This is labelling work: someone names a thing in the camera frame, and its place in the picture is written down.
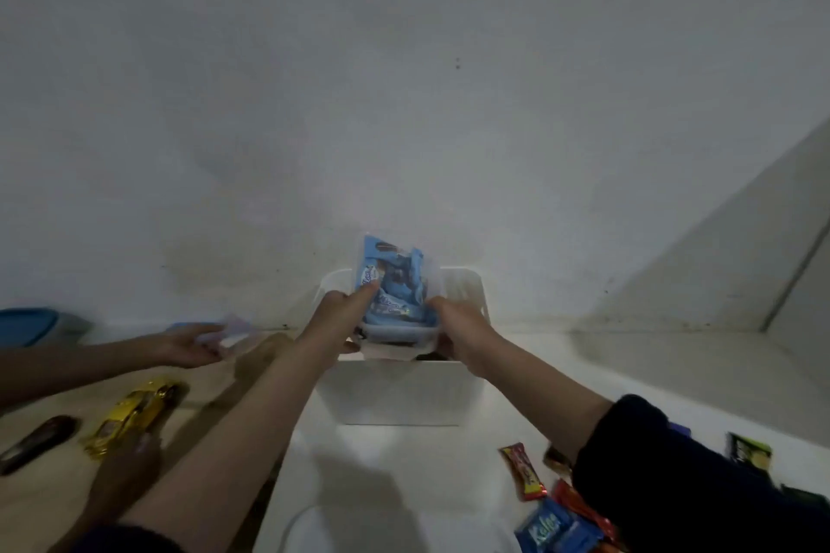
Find brown snack packet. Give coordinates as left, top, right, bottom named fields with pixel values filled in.
left=543, top=445, right=575, bottom=477

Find black sleeve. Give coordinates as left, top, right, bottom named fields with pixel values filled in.
left=572, top=394, right=830, bottom=553

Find green black snack packet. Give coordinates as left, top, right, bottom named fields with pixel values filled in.
left=725, top=432, right=774, bottom=477

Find person's right hand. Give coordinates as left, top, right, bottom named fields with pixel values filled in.
left=428, top=296, right=504, bottom=380

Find blue snack packet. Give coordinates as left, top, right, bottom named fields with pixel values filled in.
left=515, top=497, right=605, bottom=553

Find blue container lid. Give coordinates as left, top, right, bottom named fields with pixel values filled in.
left=0, top=308, right=93, bottom=350

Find person's right forearm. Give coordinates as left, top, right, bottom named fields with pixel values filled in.
left=479, top=339, right=614, bottom=464

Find clear plastic lid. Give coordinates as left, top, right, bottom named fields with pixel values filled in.
left=195, top=315, right=262, bottom=358

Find blue snack packets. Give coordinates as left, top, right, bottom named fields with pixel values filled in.
left=358, top=235, right=437, bottom=328

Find clear plastic container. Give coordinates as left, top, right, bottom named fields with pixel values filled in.
left=352, top=234, right=450, bottom=360

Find person's left hand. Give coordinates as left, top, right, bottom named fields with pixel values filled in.
left=296, top=281, right=381, bottom=373

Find dark brown toy car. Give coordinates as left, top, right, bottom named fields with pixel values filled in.
left=0, top=414, right=80, bottom=477

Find red orange snack packet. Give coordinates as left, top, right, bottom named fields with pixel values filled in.
left=551, top=479, right=625, bottom=552

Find another person's forearm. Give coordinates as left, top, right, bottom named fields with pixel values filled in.
left=0, top=339, right=163, bottom=410

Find red yellow snack packet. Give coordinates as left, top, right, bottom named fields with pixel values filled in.
left=498, top=442, right=549, bottom=502

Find person's left forearm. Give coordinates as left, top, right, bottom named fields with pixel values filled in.
left=120, top=339, right=339, bottom=553

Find white plastic basket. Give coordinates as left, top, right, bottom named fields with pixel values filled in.
left=313, top=267, right=492, bottom=428

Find yellow toy car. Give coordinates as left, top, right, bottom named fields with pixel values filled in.
left=80, top=379, right=187, bottom=460

